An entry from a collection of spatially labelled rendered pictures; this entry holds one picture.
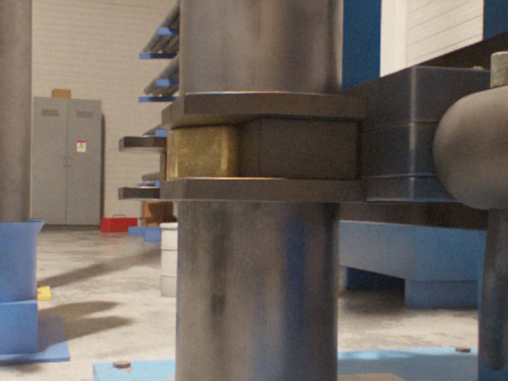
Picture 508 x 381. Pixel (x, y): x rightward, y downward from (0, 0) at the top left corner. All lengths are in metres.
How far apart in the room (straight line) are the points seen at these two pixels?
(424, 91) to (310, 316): 0.35
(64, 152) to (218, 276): 10.19
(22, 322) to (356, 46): 1.24
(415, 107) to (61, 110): 10.50
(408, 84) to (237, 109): 0.15
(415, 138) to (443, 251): 2.55
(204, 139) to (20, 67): 1.51
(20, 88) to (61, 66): 9.52
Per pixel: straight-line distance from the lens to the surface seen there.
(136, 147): 1.10
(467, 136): 0.62
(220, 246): 0.88
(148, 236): 7.98
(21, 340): 2.15
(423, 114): 0.67
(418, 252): 3.14
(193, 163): 0.74
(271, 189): 0.63
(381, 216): 1.00
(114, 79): 11.76
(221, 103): 0.65
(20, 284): 2.17
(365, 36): 1.36
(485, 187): 0.62
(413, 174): 0.66
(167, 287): 3.39
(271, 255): 0.87
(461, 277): 3.25
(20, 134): 2.19
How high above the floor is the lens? 0.43
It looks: level
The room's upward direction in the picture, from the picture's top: 1 degrees clockwise
